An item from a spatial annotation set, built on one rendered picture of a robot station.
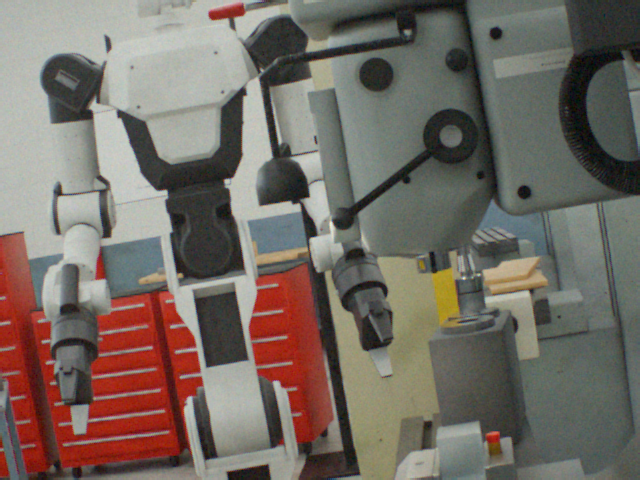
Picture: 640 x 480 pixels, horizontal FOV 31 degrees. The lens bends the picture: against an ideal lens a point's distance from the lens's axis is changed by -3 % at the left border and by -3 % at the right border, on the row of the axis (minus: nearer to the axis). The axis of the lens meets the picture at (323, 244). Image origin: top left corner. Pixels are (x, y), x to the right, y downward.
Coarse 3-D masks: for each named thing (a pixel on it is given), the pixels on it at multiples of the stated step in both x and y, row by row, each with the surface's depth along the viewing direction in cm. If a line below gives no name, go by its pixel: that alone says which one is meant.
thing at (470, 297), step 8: (480, 280) 197; (456, 288) 197; (464, 288) 196; (472, 288) 196; (480, 288) 196; (464, 296) 196; (472, 296) 196; (480, 296) 196; (464, 304) 196; (472, 304) 196; (480, 304) 196; (464, 312) 197; (472, 312) 196
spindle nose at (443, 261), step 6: (420, 258) 158; (426, 258) 158; (438, 258) 158; (444, 258) 158; (450, 258) 159; (426, 264) 158; (438, 264) 158; (444, 264) 158; (450, 264) 159; (420, 270) 159; (426, 270) 158
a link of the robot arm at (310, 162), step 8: (312, 152) 235; (296, 160) 233; (304, 160) 233; (312, 160) 233; (304, 168) 232; (312, 168) 232; (320, 168) 232; (312, 176) 232; (320, 176) 232; (312, 184) 231; (320, 184) 230; (312, 192) 229; (320, 192) 228; (296, 200) 234; (304, 200) 231; (312, 200) 228; (320, 200) 226; (312, 208) 227; (320, 208) 224; (312, 216) 227
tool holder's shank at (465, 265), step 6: (462, 246) 196; (468, 246) 197; (456, 252) 197; (462, 252) 196; (468, 252) 197; (462, 258) 196; (468, 258) 196; (462, 264) 196; (468, 264) 196; (462, 270) 196; (468, 270) 197; (462, 276) 197
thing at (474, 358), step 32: (448, 320) 197; (480, 320) 186; (512, 320) 202; (448, 352) 184; (480, 352) 182; (512, 352) 193; (448, 384) 184; (480, 384) 183; (512, 384) 185; (448, 416) 184; (480, 416) 183; (512, 416) 182
